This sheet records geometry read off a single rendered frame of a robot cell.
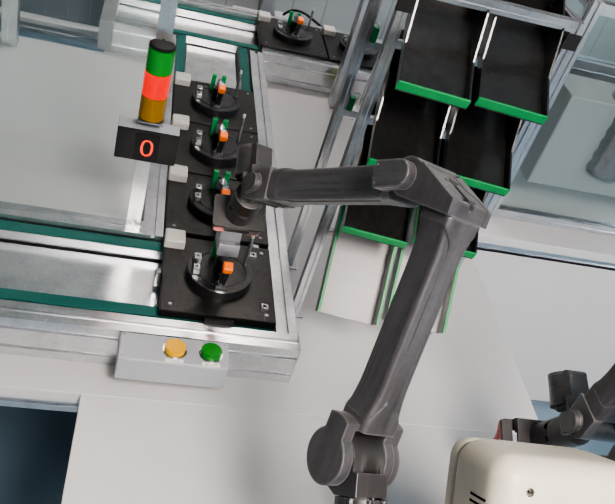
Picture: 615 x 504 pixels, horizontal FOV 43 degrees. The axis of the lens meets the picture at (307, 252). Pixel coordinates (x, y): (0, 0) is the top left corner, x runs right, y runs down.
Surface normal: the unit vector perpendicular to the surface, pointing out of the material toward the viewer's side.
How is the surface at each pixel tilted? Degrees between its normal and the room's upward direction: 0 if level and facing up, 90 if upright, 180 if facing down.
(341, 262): 45
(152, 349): 0
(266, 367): 90
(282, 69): 90
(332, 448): 72
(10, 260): 0
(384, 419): 67
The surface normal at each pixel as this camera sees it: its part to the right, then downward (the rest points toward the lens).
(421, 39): 0.21, -0.43
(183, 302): 0.26, -0.76
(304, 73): 0.10, 0.64
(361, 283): 0.14, -0.11
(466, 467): -0.96, -0.15
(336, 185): -0.79, -0.17
